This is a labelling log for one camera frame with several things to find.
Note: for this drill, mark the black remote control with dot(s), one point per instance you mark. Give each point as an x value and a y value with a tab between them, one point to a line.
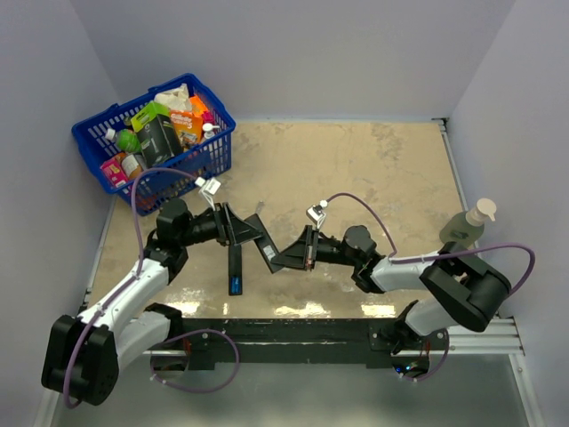
264	243
235	267

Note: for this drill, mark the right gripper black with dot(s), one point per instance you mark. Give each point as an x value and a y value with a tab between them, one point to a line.
298	255

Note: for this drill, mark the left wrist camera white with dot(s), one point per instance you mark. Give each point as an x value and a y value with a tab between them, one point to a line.
208	189

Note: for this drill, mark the pink box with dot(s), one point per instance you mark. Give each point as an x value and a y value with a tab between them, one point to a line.
114	173

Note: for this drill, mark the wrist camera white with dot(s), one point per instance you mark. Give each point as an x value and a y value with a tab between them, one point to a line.
316	213
208	189

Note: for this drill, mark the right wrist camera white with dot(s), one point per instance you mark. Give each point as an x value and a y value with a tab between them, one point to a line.
316	213

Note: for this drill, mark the green liquid soap pump bottle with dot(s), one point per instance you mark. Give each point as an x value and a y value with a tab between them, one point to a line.
467	227

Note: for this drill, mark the aluminium frame rail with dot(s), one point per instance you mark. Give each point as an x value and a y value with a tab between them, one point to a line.
500	338

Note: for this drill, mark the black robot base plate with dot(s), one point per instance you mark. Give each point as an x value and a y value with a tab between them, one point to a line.
372	342

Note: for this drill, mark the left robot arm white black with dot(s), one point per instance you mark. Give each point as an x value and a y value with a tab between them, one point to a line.
86	353

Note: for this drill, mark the crumpled beige paper bag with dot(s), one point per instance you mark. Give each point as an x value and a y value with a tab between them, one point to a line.
177	99

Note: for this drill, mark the green black razor box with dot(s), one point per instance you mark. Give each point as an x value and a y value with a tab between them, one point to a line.
156	135

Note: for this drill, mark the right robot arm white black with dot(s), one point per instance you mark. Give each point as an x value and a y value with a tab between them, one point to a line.
463	290

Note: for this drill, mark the blue plastic shopping basket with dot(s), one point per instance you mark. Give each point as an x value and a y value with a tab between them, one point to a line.
157	184

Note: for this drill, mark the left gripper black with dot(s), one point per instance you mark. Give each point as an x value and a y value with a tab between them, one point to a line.
240	231

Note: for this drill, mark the orange Gillette razor pack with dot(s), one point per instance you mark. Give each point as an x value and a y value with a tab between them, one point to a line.
188	128

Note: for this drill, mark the green bottle white cap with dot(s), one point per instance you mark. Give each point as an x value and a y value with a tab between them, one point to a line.
125	139

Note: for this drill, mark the orange pill bottle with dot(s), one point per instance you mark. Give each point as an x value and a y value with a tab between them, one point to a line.
132	166

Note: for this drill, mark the white pump bottle in basket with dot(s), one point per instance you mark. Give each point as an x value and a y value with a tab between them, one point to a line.
209	131

